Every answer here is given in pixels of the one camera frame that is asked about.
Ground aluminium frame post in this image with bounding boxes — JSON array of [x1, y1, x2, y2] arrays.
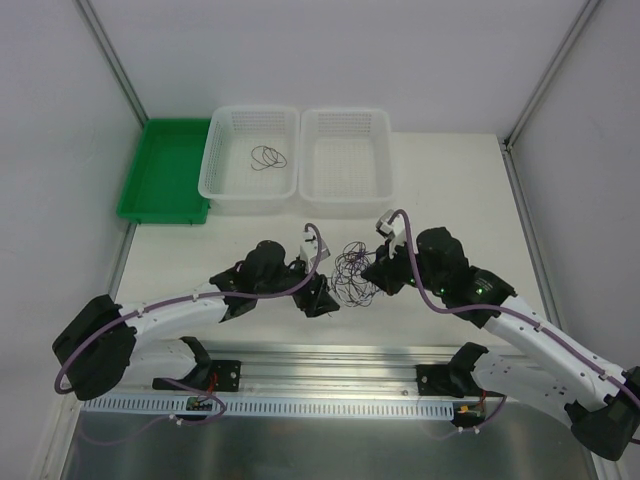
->
[[72, 0, 149, 127], [503, 0, 603, 152]]

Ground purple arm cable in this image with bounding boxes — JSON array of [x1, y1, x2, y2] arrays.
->
[[389, 208, 640, 406], [53, 222, 322, 396]]

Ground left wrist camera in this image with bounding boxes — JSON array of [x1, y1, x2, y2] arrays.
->
[[299, 230, 330, 264]]

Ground green plastic tray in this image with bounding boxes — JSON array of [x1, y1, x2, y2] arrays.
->
[[116, 118, 210, 225]]

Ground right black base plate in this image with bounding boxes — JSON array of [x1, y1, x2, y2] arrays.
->
[[415, 364, 464, 398]]

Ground left aluminium frame post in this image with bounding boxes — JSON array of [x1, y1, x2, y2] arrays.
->
[[72, 0, 149, 127]]

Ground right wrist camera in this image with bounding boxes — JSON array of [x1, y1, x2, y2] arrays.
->
[[375, 209, 406, 251]]

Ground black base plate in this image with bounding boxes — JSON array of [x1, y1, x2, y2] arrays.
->
[[172, 360, 242, 393], [415, 364, 464, 398]]

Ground white plastic basket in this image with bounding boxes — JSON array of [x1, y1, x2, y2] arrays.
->
[[198, 105, 300, 215], [298, 107, 395, 219]]

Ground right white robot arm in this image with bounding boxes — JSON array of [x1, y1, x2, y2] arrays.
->
[[362, 221, 639, 461]]

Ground right white plastic basket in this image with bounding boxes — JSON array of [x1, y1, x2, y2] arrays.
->
[[298, 107, 395, 219]]

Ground right aluminium frame post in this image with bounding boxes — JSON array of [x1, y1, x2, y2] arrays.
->
[[503, 0, 603, 152]]

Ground white slotted cable duct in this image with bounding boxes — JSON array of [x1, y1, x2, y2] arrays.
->
[[82, 393, 454, 421]]

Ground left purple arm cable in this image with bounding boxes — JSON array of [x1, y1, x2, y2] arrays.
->
[[53, 222, 322, 396]]

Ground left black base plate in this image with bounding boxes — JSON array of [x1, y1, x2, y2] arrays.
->
[[172, 360, 242, 393]]

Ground aluminium mounting rail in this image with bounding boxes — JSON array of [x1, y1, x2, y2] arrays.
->
[[62, 342, 566, 401]]

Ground brown wire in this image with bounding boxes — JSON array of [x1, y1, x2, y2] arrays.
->
[[249, 145, 289, 172]]

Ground purple white wire bundle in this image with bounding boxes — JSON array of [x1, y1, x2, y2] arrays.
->
[[331, 239, 384, 309]]

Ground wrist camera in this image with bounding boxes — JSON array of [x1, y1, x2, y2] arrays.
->
[[299, 230, 330, 264], [375, 209, 406, 251]]

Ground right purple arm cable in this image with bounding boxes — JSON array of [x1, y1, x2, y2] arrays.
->
[[389, 208, 640, 406]]

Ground left white plastic basket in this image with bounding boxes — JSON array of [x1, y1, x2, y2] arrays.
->
[[198, 105, 300, 215]]

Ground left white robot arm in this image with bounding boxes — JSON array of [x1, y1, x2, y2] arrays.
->
[[52, 233, 339, 401]]

